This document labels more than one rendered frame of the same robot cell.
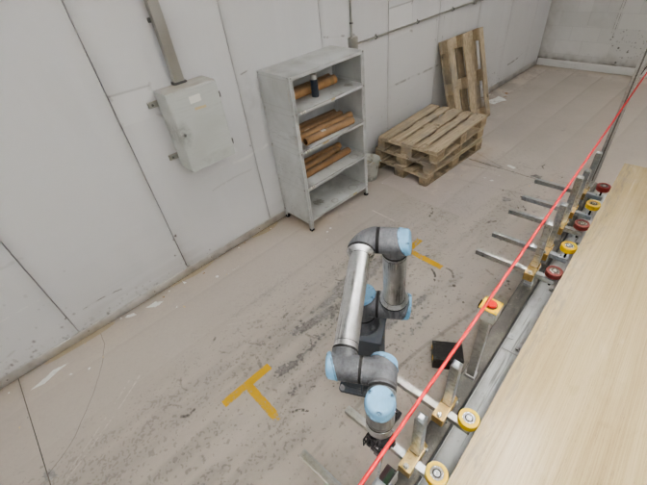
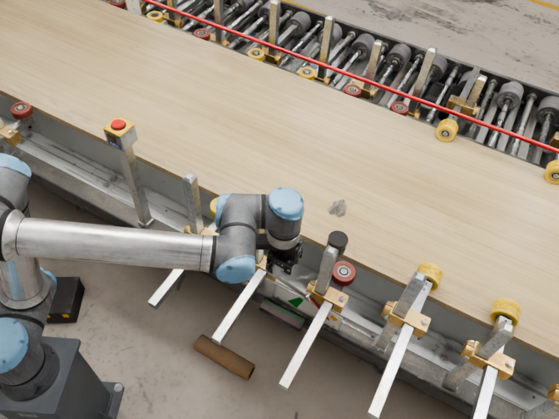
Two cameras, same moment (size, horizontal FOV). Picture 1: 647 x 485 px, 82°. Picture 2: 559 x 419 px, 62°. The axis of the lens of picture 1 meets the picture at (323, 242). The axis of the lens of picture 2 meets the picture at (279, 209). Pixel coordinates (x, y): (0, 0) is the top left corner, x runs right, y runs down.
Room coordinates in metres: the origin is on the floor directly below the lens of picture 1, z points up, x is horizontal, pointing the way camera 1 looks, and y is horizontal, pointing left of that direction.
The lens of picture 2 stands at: (0.81, 0.57, 2.24)
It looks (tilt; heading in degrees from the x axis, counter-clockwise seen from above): 52 degrees down; 248
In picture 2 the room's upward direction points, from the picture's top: 5 degrees clockwise
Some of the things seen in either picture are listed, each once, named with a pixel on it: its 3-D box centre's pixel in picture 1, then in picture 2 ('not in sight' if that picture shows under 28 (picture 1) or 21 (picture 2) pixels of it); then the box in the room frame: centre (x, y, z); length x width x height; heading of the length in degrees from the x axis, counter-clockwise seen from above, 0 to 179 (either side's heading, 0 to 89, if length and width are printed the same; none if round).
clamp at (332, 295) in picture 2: not in sight; (327, 295); (0.36, -0.05, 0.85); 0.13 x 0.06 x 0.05; 133
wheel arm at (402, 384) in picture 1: (422, 397); (190, 257); (0.76, -0.34, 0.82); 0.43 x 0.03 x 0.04; 43
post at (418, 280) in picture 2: not in sight; (397, 316); (0.21, 0.11, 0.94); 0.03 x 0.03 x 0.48; 43
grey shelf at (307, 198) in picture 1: (321, 141); not in sight; (3.52, -0.11, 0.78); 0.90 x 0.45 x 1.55; 129
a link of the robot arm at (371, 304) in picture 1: (364, 301); (9, 348); (1.36, -0.18, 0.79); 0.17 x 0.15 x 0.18; 73
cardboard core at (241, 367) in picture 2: not in sight; (224, 357); (0.69, -0.25, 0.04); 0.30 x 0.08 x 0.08; 133
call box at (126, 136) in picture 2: (489, 311); (121, 134); (0.90, -0.62, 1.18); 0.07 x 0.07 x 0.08; 43
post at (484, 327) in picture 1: (478, 347); (136, 186); (0.90, -0.62, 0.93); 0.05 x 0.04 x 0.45; 133
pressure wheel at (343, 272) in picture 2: not in sight; (341, 278); (0.29, -0.09, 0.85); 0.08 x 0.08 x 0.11
